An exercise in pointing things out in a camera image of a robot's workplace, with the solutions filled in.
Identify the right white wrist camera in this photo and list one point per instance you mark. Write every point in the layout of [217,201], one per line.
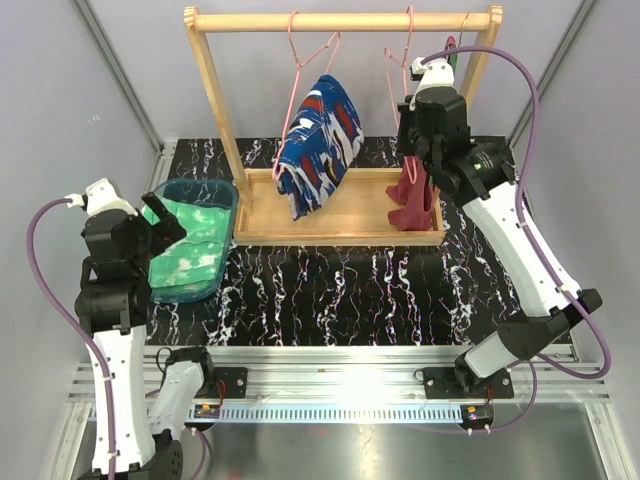
[432,74]

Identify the green tie-dye trousers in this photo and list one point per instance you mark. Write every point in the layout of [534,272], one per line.
[192,266]

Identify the aluminium mounting rail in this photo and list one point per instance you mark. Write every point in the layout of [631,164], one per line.
[365,384]

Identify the maroon tank top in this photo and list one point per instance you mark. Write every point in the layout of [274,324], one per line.
[414,196]

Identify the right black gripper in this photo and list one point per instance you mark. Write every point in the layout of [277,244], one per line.
[407,118]

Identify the pink wire hanger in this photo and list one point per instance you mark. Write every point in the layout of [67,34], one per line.
[401,62]
[334,39]

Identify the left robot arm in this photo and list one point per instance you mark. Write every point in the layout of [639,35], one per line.
[134,439]

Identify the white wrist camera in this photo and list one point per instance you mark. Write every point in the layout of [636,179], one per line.
[100,196]
[432,74]

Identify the blue transparent plastic bin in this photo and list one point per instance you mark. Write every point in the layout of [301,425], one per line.
[202,192]

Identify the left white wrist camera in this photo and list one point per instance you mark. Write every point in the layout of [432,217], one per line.
[100,196]

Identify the blue patterned trousers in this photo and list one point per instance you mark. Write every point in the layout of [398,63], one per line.
[321,143]

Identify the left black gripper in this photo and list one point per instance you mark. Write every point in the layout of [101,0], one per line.
[167,231]

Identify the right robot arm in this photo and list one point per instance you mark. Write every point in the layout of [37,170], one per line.
[480,180]

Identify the wooden clothes rack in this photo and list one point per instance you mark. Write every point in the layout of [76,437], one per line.
[357,214]

